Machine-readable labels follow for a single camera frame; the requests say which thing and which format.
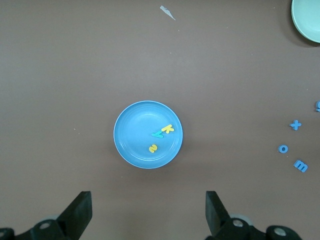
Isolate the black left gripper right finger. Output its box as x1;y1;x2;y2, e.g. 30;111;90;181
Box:
205;190;302;240

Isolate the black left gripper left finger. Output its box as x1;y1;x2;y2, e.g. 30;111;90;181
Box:
0;190;93;240

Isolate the yellow foam letter k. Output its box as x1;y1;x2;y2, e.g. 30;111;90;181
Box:
161;124;175;135

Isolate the blue foam letter m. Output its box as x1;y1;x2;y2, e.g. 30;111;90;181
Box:
292;159;309;174

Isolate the blue plate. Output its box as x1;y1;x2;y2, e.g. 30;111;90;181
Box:
113;100;184;170

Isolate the blue foam letter x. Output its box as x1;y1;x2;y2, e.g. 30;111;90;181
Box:
289;119;302;131

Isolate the brown table cover sheet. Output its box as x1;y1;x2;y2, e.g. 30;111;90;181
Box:
0;0;320;240

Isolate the white tape scrap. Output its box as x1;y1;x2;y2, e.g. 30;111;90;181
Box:
159;5;177;21

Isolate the pale green plate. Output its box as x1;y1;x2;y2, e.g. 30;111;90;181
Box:
290;0;320;44

